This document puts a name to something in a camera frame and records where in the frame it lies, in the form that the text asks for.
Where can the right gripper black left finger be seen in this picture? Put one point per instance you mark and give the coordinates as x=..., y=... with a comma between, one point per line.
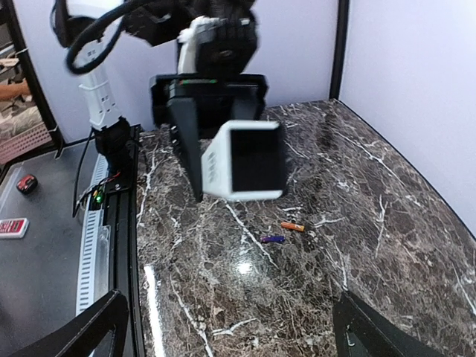
x=82, y=335

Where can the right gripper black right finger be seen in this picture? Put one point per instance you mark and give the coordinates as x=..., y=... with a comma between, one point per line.
x=361, y=331

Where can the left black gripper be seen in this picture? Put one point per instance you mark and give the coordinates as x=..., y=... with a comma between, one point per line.
x=182, y=99

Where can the white remote control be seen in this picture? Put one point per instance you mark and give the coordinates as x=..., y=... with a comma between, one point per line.
x=246, y=161

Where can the orange battery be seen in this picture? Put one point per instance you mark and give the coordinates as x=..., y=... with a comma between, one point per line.
x=292, y=226

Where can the purple battery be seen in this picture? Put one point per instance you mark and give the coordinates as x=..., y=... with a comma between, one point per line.
x=273, y=239

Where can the red black small device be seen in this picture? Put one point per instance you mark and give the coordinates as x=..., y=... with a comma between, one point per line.
x=27, y=184

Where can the grey slotted cable duct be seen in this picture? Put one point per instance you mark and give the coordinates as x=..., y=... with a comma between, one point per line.
x=93, y=270

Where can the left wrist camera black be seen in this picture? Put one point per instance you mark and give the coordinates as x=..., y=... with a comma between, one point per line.
x=188, y=39

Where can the right black frame post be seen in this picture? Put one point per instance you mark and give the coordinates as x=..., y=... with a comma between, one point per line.
x=339, y=49

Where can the black frame post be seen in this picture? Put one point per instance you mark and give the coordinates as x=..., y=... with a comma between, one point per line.
x=23, y=53
x=339, y=49

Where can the left black frame post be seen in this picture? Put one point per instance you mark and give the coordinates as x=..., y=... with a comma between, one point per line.
x=23, y=53

